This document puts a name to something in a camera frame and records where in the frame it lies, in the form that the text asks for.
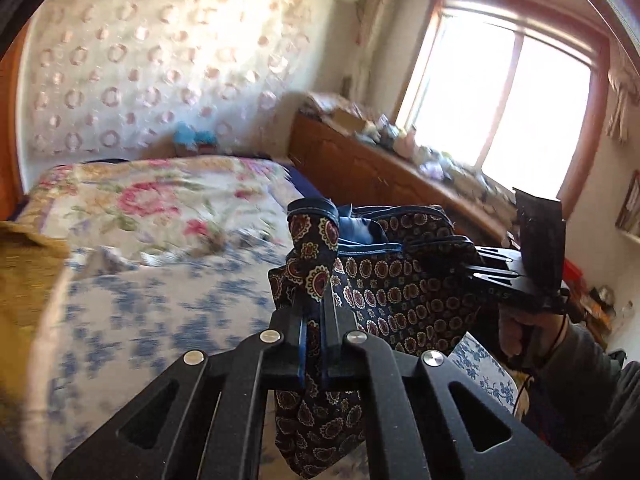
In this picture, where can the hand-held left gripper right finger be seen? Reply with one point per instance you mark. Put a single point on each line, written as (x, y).
(326, 355)

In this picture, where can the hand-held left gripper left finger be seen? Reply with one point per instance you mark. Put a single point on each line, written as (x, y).
(302, 345)

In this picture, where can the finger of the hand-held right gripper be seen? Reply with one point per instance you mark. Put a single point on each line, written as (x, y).
(500, 259)
(500, 282)

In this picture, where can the navy patterned satin shirt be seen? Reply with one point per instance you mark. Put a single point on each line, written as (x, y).
(400, 300)

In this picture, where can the person's right forearm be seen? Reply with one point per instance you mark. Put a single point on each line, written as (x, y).
(580, 365)

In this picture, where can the person's right hand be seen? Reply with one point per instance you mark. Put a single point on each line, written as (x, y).
(510, 335)

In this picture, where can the framed picture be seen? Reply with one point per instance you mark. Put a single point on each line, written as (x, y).
(630, 205)

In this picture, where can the blue floral bedspread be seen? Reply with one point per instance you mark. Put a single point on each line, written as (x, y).
(175, 310)

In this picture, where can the wooden sideboard cabinet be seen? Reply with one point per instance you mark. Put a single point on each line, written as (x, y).
(380, 175)

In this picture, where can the pink bottle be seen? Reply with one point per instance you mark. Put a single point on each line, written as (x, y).
(406, 141)

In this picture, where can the wooden framed window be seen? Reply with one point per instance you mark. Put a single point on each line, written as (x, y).
(500, 95)

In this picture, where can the navy blue bed sheet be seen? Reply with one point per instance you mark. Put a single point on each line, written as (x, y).
(300, 180)

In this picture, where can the person's grey garment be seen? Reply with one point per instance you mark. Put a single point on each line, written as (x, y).
(615, 425)

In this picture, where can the cardboard box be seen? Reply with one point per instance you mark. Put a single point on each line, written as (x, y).
(350, 120)

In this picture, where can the pink floral quilt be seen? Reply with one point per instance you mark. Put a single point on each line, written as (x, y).
(150, 195)

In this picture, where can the folded floral cloth stack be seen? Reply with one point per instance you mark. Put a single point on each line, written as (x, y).
(325, 102)

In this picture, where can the light blue plastic item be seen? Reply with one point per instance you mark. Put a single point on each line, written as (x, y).
(192, 137)

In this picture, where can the beige window curtain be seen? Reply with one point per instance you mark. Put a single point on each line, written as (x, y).
(377, 30)

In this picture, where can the olive patterned folded blanket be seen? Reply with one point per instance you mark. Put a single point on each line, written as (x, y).
(25, 285)

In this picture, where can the sheer circle-print curtain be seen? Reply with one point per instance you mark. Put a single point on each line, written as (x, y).
(150, 60)

